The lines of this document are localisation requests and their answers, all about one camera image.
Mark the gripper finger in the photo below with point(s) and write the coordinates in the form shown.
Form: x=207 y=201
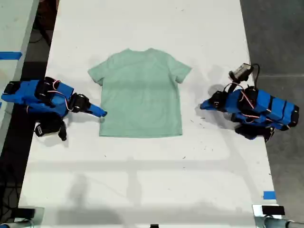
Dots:
x=96 y=114
x=212 y=108
x=98 y=108
x=207 y=103

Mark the pale green T-shirt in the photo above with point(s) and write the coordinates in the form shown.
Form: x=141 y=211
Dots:
x=140 y=95

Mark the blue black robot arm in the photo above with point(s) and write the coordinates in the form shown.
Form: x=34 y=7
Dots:
x=273 y=107
x=26 y=92

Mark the long blue tape strip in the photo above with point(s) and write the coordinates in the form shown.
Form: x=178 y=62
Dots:
x=10 y=55

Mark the short blue tape piece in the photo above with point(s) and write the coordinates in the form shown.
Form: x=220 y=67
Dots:
x=269 y=195

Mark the wide black box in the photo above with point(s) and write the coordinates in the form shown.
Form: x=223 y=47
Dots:
x=273 y=210

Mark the small black box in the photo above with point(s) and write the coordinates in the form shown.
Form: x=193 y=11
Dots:
x=26 y=213

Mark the tiny black clip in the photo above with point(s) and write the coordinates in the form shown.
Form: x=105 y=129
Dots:
x=154 y=225

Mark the black camera stalk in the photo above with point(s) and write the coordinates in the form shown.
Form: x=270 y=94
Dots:
x=63 y=131

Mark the grey camera box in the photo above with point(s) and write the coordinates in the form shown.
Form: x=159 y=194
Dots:
x=240 y=72

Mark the black camera box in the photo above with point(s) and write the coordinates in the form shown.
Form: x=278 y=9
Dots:
x=46 y=127

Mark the white metal bracket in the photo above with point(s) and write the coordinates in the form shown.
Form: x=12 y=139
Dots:
x=257 y=213

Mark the grey frame tube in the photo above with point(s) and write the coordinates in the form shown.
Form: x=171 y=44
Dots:
x=285 y=223

